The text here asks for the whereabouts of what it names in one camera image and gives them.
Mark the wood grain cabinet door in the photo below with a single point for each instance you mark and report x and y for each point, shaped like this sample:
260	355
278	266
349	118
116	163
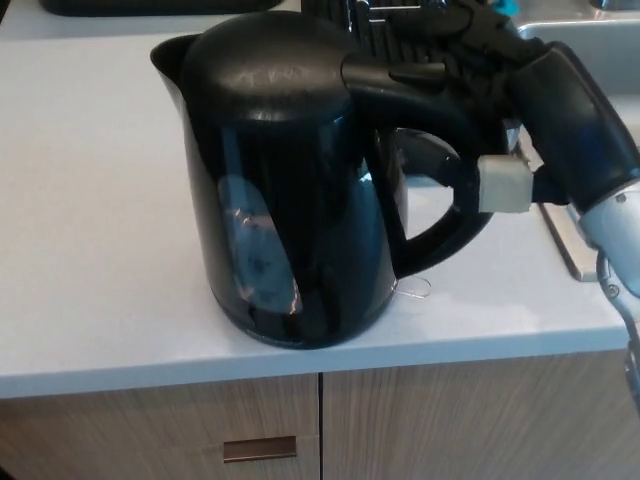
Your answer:
475	425

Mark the black dish drying rack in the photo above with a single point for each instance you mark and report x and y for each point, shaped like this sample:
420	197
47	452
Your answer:
410	35

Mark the wood grain drawer front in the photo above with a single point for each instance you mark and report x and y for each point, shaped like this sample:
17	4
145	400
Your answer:
125	425

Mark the stainless steel sink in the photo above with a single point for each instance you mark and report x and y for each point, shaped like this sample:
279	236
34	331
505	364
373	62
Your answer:
620	50

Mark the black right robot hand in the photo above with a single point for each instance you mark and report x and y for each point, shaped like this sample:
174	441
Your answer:
570	120

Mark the black flat tray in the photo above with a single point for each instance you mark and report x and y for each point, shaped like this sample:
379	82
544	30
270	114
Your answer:
150	6

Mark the black electric kettle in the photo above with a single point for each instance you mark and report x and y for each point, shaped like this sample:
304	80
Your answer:
300	200

